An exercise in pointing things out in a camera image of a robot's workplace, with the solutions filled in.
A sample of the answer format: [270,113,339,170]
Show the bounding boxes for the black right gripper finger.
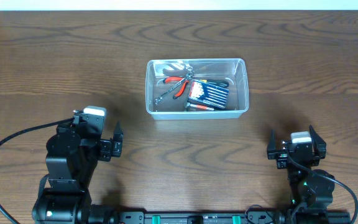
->
[267,129,276,159]
[309,125,326,159]

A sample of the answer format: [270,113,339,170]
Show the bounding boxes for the red black handled pliers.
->
[162,72,194,99]

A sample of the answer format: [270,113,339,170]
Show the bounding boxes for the claw hammer orange handle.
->
[185,102,215,111]

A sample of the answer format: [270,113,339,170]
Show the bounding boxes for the blue precision screwdriver set case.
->
[188,80,229,110]

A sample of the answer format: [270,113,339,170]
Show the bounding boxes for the silver combination wrench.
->
[154,67,194,105]

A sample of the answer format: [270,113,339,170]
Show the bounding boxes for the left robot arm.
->
[32,111,124,223]

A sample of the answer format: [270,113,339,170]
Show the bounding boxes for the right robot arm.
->
[267,126,334,223]

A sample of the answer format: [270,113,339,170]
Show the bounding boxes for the clear plastic container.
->
[145,58,249,120]

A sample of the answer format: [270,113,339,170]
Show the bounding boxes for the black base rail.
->
[118,210,351,224]

